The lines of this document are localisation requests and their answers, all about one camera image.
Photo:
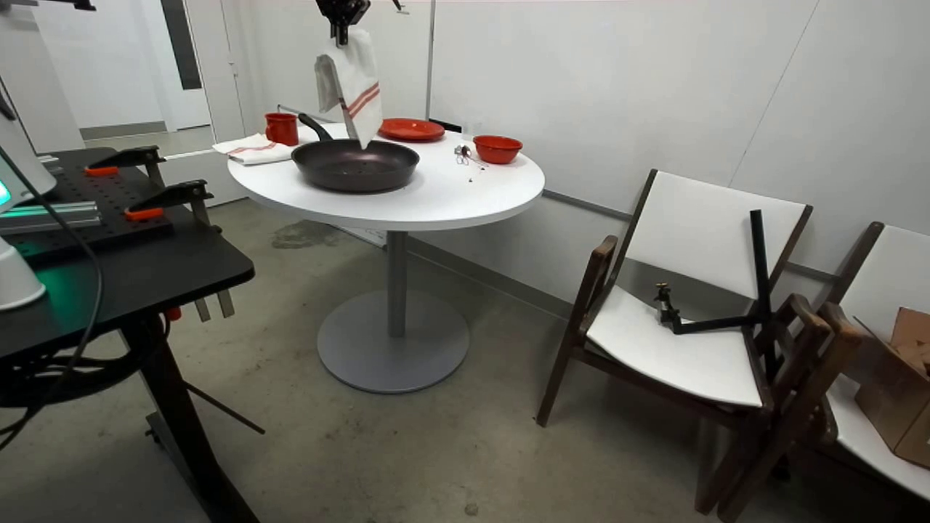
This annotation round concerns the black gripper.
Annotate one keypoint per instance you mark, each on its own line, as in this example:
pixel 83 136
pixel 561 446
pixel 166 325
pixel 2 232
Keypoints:
pixel 342 14

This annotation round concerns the white towel with red stripes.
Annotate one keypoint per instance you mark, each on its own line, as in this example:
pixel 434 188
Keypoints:
pixel 348 80

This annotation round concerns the black frying pan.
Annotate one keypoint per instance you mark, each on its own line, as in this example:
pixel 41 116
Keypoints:
pixel 351 165

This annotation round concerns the red cup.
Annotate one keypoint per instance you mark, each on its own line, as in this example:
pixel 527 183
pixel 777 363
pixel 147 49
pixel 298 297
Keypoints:
pixel 280 127

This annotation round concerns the red plate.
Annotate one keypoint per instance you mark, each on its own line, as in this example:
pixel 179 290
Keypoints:
pixel 412 127

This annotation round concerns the red bowl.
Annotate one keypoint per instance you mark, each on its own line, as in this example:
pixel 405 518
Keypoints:
pixel 499 149

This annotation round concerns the orange black clamp left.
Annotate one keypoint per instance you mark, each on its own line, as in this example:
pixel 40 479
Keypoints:
pixel 147 154

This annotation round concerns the orange black clamp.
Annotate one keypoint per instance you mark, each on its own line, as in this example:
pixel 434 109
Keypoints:
pixel 147 154
pixel 192 191

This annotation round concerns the orange black clamp right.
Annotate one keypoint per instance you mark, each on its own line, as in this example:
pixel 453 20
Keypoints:
pixel 192 191

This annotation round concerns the black desk with pegboard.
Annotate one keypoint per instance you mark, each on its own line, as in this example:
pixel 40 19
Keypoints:
pixel 130 287

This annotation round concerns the wooden chair white cushion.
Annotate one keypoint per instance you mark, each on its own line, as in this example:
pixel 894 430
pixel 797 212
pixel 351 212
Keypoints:
pixel 685 305

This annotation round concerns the black metal stand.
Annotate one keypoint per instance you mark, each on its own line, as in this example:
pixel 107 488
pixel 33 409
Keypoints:
pixel 729 308

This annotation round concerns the cardboard box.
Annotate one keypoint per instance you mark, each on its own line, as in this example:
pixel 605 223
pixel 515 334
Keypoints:
pixel 896 390

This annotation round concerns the round white pedestal table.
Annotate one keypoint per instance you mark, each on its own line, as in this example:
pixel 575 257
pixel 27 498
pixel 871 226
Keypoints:
pixel 397 338

